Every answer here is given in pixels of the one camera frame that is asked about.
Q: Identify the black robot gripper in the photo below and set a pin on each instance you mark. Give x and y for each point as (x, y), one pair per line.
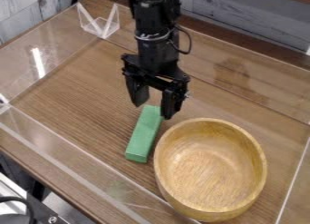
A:
(152, 68)

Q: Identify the green rectangular block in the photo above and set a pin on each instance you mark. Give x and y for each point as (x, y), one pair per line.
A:
(143, 135)

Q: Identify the brown wooden bowl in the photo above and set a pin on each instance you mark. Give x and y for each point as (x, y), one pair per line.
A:
(210, 169)

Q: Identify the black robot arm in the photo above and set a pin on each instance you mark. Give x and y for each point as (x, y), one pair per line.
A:
(155, 21)

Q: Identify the clear acrylic corner bracket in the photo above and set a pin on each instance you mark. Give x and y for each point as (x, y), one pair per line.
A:
(102, 27)

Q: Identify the black metal table frame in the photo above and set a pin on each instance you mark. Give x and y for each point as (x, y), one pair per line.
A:
(28, 202)

